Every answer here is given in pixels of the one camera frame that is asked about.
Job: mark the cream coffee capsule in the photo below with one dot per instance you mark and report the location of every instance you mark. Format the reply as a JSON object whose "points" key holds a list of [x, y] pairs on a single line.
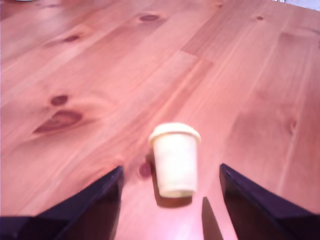
{"points": [[175, 162]]}

